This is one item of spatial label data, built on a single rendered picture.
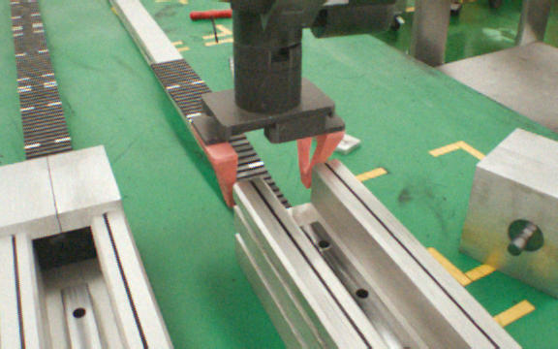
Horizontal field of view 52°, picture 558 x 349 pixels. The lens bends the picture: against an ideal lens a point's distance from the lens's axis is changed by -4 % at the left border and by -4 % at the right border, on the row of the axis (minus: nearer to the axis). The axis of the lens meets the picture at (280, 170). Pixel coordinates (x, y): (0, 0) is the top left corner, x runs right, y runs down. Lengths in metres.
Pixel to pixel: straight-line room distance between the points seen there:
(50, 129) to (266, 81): 0.33
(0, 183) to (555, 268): 0.46
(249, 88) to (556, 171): 0.27
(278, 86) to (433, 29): 1.93
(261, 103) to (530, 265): 0.27
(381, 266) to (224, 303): 0.14
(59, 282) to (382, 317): 0.24
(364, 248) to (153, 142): 0.35
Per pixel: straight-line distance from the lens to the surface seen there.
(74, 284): 0.48
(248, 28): 0.46
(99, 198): 0.47
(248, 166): 0.63
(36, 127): 0.74
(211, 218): 0.59
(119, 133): 0.76
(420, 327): 0.42
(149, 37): 0.99
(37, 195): 0.49
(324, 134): 0.51
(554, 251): 0.53
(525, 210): 0.52
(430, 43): 2.40
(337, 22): 0.48
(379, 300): 0.43
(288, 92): 0.48
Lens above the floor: 1.14
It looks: 33 degrees down
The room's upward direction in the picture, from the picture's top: straight up
